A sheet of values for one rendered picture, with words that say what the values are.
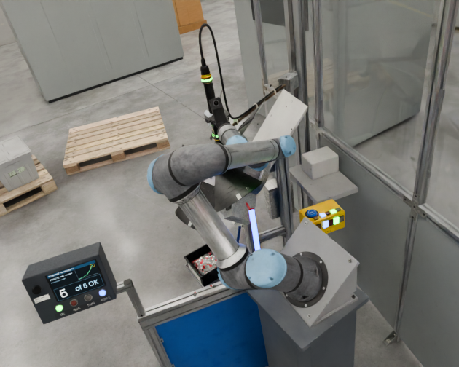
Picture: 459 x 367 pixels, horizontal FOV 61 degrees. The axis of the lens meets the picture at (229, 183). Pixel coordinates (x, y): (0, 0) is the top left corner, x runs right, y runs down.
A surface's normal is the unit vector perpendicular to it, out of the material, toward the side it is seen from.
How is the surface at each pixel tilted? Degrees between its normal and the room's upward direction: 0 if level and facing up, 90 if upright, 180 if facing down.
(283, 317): 0
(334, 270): 44
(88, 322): 0
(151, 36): 90
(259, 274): 39
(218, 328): 90
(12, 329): 0
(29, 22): 90
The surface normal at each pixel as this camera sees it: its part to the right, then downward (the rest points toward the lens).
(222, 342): 0.31, 0.51
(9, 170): 0.63, 0.44
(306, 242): -0.72, -0.33
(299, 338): -0.15, -0.81
